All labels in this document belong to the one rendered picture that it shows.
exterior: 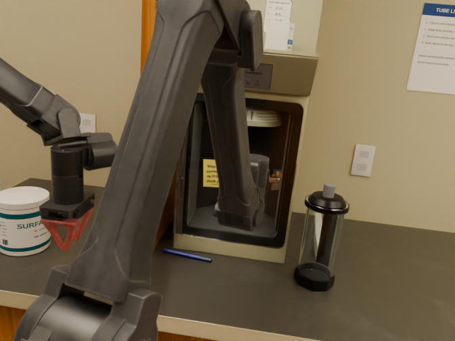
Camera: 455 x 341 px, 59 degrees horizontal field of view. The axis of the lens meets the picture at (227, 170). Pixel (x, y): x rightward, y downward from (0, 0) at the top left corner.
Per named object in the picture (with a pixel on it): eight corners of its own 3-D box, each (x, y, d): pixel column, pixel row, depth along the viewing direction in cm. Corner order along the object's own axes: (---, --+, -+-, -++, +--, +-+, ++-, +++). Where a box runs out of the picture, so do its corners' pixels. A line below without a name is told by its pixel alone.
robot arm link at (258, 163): (212, 220, 77) (254, 230, 75) (217, 163, 74) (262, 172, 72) (233, 201, 88) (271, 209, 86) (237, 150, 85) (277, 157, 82)
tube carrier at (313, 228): (305, 262, 112) (317, 190, 106) (341, 277, 106) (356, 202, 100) (285, 277, 104) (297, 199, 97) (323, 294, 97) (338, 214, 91)
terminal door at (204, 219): (176, 233, 113) (184, 91, 102) (284, 248, 110) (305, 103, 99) (175, 234, 113) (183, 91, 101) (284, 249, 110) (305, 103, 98)
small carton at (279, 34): (270, 49, 94) (273, 21, 92) (291, 51, 92) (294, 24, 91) (264, 48, 90) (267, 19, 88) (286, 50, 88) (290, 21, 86)
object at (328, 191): (315, 199, 105) (319, 176, 103) (349, 210, 100) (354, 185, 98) (300, 208, 98) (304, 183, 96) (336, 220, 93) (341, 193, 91)
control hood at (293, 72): (181, 82, 102) (183, 40, 99) (309, 95, 99) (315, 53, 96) (169, 86, 91) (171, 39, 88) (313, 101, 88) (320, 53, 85)
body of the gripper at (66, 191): (95, 200, 83) (95, 166, 81) (72, 220, 73) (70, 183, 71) (66, 197, 84) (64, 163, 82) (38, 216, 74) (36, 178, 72)
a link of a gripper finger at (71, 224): (91, 241, 83) (91, 199, 80) (75, 258, 76) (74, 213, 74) (60, 237, 84) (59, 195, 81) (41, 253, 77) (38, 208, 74)
